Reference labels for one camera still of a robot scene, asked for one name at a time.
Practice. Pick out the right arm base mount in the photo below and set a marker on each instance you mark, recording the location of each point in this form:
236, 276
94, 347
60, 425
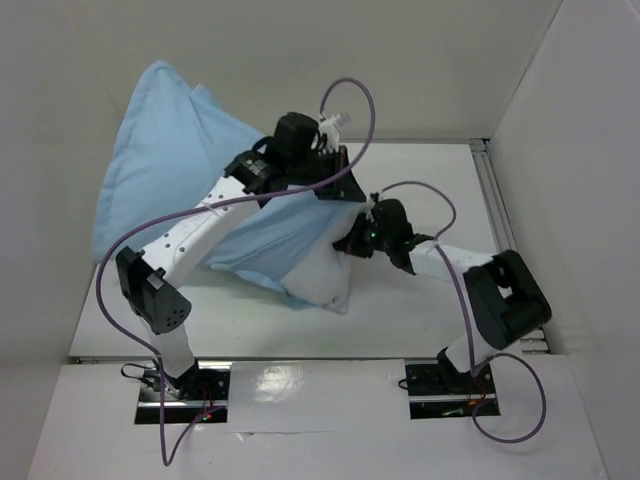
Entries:
432, 396

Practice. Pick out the white pillow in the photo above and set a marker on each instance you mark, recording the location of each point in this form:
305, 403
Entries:
322, 277

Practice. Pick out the light blue pillowcase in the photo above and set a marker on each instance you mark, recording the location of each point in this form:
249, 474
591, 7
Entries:
170, 151

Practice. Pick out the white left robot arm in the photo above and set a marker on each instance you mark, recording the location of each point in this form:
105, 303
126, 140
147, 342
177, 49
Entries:
151, 277

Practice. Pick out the aluminium rail frame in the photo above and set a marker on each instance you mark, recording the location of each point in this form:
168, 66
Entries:
534, 343

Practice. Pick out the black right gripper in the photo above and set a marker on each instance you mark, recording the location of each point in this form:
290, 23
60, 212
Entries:
357, 240

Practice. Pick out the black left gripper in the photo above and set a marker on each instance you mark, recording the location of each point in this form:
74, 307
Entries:
345, 188

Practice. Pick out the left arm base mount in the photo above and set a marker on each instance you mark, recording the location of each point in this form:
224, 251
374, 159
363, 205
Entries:
207, 398

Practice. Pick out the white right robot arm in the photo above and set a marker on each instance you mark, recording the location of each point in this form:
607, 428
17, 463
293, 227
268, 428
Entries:
501, 301

